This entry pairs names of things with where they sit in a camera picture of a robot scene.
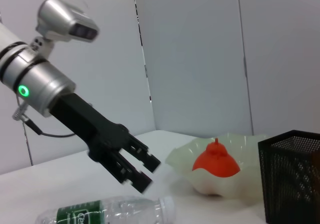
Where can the clear bottle with green label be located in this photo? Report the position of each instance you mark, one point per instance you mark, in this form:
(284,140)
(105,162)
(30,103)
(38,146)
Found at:
(125,210)

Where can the pale green glass fruit plate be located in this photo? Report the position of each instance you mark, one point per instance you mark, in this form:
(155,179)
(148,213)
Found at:
(190,174)

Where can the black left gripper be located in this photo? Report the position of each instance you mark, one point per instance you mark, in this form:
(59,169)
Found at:
(82,123)

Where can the red-orange toy orange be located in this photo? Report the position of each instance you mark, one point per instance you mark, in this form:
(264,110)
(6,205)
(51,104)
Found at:
(215,164)

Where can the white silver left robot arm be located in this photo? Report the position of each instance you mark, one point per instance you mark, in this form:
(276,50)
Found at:
(40,83)

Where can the black mesh pen holder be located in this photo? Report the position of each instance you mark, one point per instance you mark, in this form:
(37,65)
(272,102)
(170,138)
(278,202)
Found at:
(290,179)

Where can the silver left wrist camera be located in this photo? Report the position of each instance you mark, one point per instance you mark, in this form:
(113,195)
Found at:
(62,16)

